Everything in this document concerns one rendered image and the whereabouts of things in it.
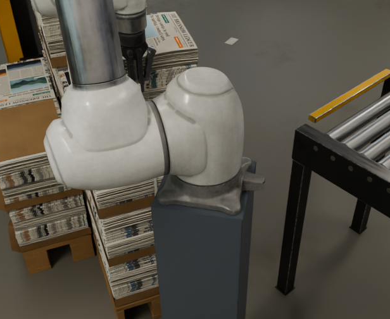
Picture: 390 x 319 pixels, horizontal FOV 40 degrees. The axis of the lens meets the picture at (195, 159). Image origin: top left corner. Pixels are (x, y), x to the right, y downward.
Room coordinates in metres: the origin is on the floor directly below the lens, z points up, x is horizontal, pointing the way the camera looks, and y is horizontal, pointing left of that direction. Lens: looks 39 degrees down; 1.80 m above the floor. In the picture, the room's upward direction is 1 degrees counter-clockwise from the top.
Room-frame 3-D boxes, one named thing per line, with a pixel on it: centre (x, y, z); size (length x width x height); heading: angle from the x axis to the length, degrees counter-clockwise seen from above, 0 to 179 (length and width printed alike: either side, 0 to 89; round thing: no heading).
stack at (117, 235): (1.78, 0.32, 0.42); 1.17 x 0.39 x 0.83; 20
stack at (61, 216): (1.86, 0.71, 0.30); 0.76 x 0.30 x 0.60; 20
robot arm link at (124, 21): (1.35, 0.17, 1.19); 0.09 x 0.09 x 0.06
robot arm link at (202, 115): (0.90, -0.01, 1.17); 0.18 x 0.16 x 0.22; 109
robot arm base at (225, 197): (0.89, -0.04, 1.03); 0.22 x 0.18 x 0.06; 76
